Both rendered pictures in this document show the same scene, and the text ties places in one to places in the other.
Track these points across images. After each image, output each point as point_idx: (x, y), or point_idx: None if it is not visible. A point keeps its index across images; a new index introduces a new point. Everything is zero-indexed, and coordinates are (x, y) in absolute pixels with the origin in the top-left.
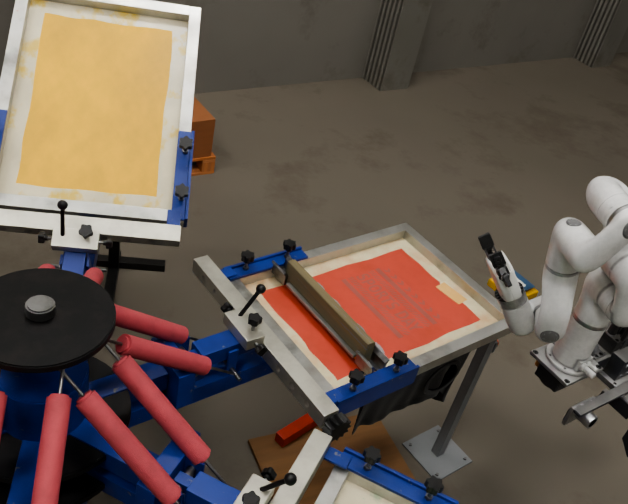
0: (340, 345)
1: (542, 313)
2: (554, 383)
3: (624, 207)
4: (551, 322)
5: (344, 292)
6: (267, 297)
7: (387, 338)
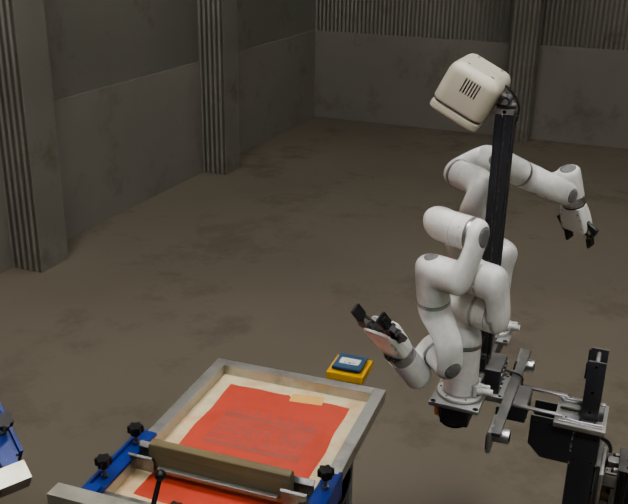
0: (252, 498)
1: (440, 352)
2: (463, 419)
3: (469, 222)
4: (450, 356)
5: (214, 449)
6: (145, 494)
7: (288, 468)
